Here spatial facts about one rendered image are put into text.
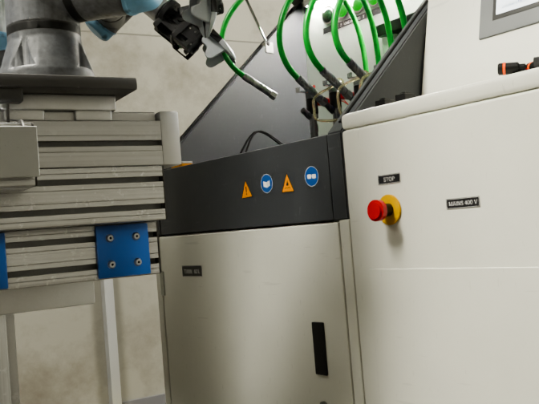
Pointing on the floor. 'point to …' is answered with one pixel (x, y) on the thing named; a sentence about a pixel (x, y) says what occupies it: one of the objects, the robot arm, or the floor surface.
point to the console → (451, 230)
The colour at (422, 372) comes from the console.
